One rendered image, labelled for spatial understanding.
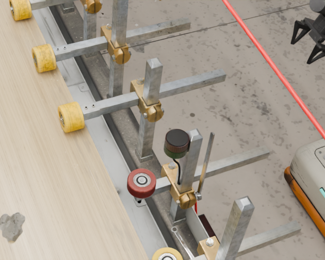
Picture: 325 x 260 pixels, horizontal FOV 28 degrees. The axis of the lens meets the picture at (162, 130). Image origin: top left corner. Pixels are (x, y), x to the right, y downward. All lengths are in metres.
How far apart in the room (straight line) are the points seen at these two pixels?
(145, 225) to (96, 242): 0.39
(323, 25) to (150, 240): 0.84
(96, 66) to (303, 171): 1.00
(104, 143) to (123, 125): 0.10
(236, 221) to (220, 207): 1.34
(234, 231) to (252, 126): 1.66
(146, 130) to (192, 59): 1.49
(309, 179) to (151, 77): 1.16
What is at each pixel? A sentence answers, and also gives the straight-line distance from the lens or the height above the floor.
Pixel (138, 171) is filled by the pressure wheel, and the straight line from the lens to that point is 1.79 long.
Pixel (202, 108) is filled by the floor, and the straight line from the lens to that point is 3.18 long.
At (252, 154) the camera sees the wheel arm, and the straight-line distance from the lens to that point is 1.94.
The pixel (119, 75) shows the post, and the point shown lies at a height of 0.84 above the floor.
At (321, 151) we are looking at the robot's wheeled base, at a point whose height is 0.28.
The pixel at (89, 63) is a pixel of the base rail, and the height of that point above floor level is 0.70.
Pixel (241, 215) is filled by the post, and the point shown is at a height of 1.13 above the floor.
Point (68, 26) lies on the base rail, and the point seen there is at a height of 0.70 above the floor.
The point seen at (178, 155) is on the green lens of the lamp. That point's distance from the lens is 1.62.
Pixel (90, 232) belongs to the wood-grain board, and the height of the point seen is 0.90.
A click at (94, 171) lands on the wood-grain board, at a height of 0.90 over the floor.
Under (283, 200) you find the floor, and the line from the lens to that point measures 2.94.
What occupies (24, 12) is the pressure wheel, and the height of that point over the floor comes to 0.95.
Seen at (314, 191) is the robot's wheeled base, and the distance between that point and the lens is 2.76.
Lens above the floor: 2.37
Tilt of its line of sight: 51 degrees down
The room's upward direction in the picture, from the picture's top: 8 degrees clockwise
